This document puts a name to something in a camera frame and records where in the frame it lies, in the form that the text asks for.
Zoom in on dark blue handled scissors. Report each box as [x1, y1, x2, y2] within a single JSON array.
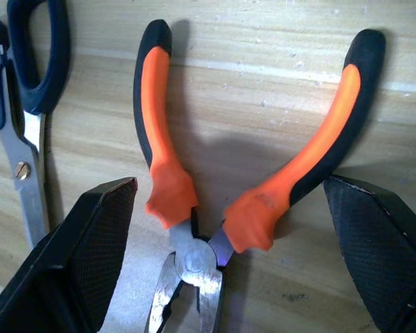
[[0, 0, 71, 250]]

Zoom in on orange black long-nose pliers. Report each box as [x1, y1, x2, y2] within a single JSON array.
[[133, 19, 388, 333]]

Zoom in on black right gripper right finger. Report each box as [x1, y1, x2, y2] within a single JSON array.
[[324, 175, 416, 333]]

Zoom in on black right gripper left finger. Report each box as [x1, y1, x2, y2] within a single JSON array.
[[0, 176, 139, 333]]

